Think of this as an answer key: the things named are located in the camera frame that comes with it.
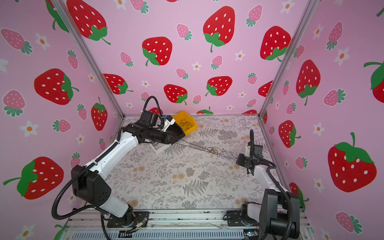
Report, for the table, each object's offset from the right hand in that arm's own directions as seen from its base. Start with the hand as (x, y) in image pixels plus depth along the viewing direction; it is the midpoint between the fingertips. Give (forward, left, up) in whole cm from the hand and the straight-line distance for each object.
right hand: (240, 158), depth 90 cm
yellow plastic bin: (+33, +43, 0) cm, 54 cm away
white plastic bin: (+3, +54, -2) cm, 54 cm away
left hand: (-3, +37, +18) cm, 41 cm away
